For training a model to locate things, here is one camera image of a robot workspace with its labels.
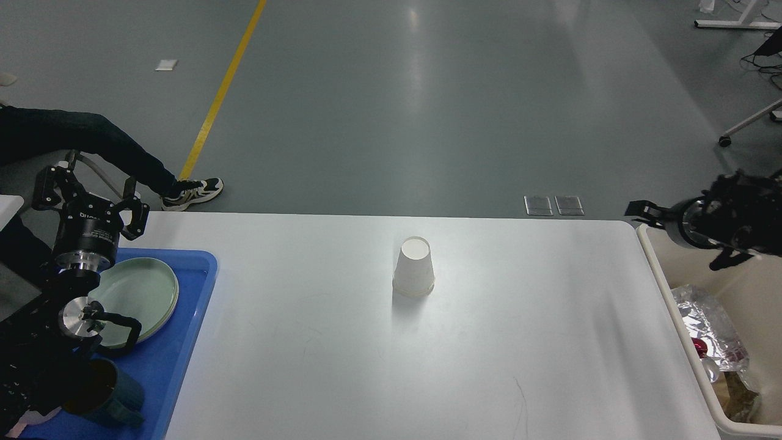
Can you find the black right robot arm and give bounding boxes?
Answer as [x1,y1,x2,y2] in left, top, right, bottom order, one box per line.
[624,169,781,272]

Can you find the dark teal mug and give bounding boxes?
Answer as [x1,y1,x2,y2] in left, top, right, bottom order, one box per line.
[62,357,145,428]

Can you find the beige plastic bin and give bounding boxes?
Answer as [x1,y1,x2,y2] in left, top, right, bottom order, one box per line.
[636,225,781,438]

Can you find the crushed red soda can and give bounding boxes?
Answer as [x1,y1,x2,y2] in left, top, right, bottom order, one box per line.
[692,337,721,383]

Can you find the light green plate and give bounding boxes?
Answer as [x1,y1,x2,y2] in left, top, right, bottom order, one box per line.
[89,257,179,320]

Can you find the yellow plate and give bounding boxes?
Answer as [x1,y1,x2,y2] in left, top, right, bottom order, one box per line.
[136,286,180,343]

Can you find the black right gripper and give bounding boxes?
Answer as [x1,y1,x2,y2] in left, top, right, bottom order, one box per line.
[624,197,712,249]

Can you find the brown paper bag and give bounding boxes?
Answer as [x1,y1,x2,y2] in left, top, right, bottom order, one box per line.
[711,372,761,423]

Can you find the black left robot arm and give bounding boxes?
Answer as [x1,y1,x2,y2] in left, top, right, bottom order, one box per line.
[1,150,149,435]

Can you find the seated person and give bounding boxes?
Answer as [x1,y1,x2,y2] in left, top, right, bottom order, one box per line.
[0,72,224,288]

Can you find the white paper cup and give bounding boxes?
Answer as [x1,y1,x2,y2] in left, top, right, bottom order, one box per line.
[393,236,436,298]

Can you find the white desk leg frame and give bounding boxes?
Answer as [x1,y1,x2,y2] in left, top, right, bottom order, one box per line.
[693,1,780,31]

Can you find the grey floor socket plate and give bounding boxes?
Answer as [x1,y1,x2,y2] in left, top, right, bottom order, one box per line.
[524,196,554,217]
[555,196,585,216]

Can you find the aluminium foil tray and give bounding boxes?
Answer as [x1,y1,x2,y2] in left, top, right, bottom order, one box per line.
[672,284,750,373]

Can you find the black cables on floor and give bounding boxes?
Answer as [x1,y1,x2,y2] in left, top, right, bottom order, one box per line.
[741,27,782,92]

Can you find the blue plastic tray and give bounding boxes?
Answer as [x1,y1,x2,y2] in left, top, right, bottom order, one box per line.
[20,248,219,439]

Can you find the pink mug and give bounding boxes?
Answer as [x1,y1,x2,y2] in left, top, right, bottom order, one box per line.
[5,407,62,438]

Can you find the grey office chair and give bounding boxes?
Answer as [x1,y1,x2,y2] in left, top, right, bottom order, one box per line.
[0,150,123,215]

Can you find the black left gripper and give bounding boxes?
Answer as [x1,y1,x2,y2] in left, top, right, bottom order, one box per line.
[32,150,149,273]

